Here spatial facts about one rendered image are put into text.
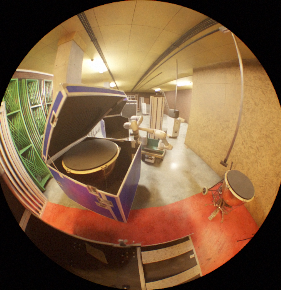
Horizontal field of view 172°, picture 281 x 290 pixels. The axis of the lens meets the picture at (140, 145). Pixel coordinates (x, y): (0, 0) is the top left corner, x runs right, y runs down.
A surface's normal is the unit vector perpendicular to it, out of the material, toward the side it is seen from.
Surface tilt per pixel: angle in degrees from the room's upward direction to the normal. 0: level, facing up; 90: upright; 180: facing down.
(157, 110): 90
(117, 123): 90
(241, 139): 90
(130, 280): 0
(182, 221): 0
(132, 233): 0
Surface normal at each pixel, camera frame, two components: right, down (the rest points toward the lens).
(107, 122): 0.53, 0.40
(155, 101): -0.39, 0.40
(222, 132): -0.99, 0.05
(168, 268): 0.06, -0.89
